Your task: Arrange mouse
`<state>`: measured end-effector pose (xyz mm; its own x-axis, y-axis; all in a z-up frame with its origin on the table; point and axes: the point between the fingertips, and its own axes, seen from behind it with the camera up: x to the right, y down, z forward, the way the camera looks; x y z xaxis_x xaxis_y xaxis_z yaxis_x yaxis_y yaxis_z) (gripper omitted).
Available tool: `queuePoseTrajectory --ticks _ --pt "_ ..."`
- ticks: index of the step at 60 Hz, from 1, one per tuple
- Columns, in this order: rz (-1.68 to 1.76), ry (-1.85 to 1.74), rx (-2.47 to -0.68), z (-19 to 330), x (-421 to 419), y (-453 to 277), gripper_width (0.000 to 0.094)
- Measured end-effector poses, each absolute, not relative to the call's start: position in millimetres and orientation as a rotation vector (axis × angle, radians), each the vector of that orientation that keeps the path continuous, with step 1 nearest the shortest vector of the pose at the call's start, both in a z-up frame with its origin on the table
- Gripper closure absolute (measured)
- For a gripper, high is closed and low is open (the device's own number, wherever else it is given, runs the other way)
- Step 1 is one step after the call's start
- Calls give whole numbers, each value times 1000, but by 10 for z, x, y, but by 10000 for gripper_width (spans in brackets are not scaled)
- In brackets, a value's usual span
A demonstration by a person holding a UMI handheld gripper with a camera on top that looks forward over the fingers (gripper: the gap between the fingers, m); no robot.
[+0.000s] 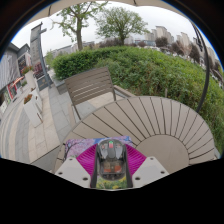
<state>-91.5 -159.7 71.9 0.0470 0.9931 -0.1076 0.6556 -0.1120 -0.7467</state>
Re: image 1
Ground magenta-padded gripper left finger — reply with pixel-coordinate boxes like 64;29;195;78
54;143;101;190

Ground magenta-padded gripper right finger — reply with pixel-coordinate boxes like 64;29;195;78
123;143;170;190

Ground transparent grey computer mouse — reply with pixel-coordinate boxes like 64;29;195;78
94;138;129;183

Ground flower landscape print mouse pad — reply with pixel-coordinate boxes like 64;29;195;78
63;135;134;190

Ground white planter with red flowers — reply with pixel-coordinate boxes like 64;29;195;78
21;65;37;89
22;94;44;129

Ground brown slatted outdoor chair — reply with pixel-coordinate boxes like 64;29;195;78
64;65;118;121

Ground green hedge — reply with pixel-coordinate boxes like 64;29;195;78
51;45;224;154

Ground black curved umbrella pole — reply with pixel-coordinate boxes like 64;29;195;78
191;21;211;114

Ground grey shopfront building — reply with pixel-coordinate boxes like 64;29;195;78
0;42;33;114

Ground tall grey sign pillar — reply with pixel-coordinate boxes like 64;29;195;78
29;22;54;91

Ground thin-crowned leaning tree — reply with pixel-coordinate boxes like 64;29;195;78
51;1;109;52

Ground distant apartment buildings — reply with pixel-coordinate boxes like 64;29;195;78
49;25;221;68

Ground round dense green tree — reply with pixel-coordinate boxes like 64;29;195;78
94;6;149;46

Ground beige umbrella canopy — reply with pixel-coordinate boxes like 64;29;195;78
24;0;178;26

